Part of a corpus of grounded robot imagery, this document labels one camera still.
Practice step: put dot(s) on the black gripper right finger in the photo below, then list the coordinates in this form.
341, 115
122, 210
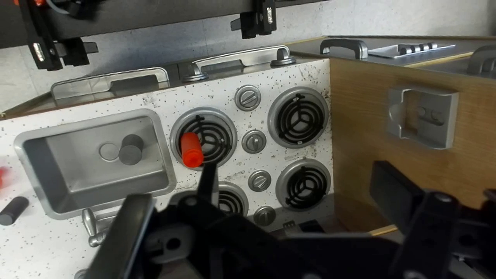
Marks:
395, 188

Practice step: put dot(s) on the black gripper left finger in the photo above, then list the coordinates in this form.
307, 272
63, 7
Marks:
121, 238

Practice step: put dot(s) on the small dark grey cylinder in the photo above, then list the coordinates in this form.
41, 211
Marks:
12, 210

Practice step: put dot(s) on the orange plastic cup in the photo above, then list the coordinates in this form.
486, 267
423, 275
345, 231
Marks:
1, 179

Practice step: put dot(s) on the grey toy faucet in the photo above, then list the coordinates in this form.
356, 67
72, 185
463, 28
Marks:
93, 227

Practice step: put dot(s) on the wooden toy kitchen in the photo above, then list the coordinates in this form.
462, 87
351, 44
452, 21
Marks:
372, 155

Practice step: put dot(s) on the grey toy sink basin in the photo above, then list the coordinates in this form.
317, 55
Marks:
82, 176

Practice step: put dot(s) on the grey metal panel latch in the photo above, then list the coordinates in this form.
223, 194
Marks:
426, 117

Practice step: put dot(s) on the grey cylinder block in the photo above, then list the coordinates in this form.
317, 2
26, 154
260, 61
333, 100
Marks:
131, 149

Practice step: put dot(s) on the black coil stove burner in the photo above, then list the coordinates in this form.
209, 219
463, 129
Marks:
218, 132
232, 202
303, 185
297, 117

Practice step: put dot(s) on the grey stove knob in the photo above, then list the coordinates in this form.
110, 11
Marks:
258, 180
248, 98
252, 141
263, 214

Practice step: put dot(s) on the grey button panel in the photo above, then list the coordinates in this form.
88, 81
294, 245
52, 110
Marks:
412, 50

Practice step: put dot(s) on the black and orange clamp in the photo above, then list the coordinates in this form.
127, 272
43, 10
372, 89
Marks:
40, 36
257, 17

